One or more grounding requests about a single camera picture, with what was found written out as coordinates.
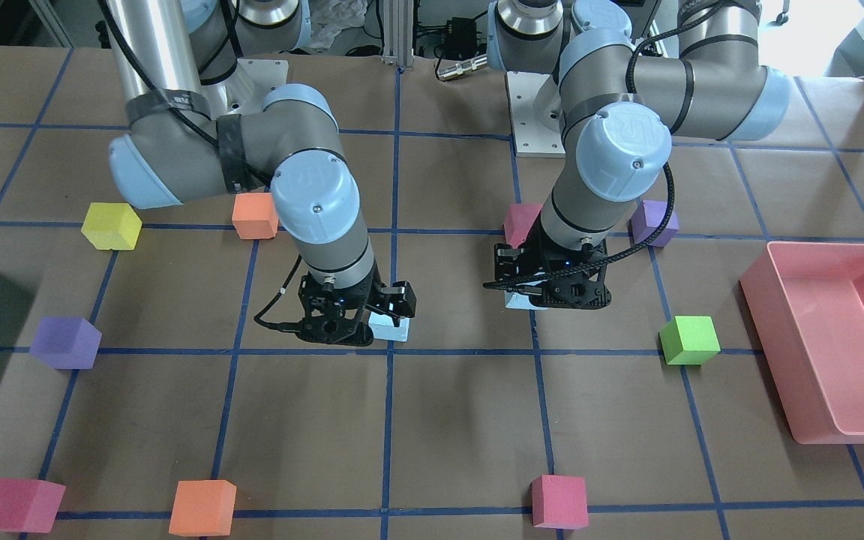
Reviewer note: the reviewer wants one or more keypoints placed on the light blue foam block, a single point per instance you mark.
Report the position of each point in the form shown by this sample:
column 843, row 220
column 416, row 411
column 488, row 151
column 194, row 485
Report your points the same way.
column 517, row 301
column 386, row 328

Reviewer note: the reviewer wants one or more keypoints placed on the green foam block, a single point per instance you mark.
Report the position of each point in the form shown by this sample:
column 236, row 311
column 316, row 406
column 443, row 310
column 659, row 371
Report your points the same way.
column 689, row 340

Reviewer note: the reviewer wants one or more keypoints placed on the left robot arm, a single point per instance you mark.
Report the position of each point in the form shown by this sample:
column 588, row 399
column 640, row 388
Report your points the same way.
column 618, row 113

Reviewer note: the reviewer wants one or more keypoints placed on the pink foam block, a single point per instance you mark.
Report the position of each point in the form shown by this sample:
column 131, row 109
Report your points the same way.
column 29, row 505
column 559, row 502
column 518, row 222

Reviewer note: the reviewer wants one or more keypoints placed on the purple foam block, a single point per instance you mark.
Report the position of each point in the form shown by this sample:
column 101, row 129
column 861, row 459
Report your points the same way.
column 646, row 219
column 64, row 342

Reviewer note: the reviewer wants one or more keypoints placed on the orange foam block near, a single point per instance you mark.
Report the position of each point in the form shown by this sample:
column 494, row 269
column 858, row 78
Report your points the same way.
column 254, row 216

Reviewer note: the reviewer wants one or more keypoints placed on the pink plastic tray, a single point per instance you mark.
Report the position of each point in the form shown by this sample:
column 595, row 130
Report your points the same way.
column 807, row 304

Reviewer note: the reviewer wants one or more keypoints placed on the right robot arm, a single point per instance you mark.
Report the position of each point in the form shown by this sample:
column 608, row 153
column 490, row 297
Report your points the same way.
column 181, row 149

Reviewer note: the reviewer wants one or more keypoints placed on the aluminium frame post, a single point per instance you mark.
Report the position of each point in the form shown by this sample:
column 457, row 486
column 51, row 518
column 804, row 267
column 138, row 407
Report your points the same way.
column 398, row 26

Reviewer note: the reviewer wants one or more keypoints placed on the orange foam block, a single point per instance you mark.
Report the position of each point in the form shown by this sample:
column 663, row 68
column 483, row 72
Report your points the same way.
column 254, row 216
column 203, row 508

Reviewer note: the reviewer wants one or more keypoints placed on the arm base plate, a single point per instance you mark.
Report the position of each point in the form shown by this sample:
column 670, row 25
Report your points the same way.
column 245, row 91
column 535, row 107

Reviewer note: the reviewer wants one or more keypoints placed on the orange foam block far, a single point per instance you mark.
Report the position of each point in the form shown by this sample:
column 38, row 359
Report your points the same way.
column 203, row 508

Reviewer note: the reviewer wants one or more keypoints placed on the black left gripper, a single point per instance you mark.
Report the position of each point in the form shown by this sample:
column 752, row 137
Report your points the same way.
column 508, row 260

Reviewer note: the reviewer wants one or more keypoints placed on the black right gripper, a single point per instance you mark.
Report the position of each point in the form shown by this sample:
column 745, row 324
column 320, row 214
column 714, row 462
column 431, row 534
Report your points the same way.
column 397, row 298

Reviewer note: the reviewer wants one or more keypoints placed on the yellow foam block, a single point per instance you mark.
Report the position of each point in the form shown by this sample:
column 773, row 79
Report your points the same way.
column 111, row 226

